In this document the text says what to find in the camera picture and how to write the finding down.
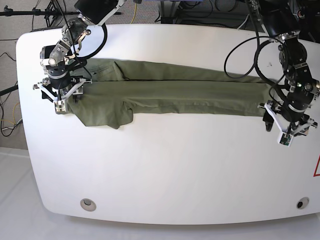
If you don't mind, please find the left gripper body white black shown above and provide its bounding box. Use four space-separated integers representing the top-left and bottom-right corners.
258 100 317 135

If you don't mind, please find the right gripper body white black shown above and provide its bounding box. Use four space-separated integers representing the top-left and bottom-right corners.
32 76 92 102

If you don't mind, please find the olive green T-shirt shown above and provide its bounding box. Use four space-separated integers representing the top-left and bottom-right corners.
67 58 270 129

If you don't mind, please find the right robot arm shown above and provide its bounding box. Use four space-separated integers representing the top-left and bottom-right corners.
33 0 125 104

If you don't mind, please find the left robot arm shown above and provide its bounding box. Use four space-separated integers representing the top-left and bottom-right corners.
245 0 320 138

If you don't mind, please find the black stand leg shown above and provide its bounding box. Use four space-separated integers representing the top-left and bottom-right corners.
0 84 19 97

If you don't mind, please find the red triangle sticker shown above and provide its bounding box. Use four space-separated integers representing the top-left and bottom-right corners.
313 157 320 177

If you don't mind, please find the right table grommet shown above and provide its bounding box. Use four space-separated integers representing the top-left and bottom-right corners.
296 197 310 210

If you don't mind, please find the table grommet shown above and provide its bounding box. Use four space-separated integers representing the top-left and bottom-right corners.
296 197 310 210
80 198 97 212

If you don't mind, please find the black tripod bar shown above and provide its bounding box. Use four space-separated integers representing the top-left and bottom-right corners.
0 8 79 17

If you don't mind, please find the left table grommet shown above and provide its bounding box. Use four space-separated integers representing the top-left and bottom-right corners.
80 198 97 212

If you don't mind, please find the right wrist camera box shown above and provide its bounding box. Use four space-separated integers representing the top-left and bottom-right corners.
53 99 68 115

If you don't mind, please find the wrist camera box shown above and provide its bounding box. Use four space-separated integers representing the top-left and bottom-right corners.
53 99 68 115
277 132 294 147

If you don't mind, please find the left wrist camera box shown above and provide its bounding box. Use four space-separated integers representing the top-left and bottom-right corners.
277 132 294 147

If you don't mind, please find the yellow floor cable coil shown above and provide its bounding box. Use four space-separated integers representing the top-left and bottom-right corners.
0 102 23 130

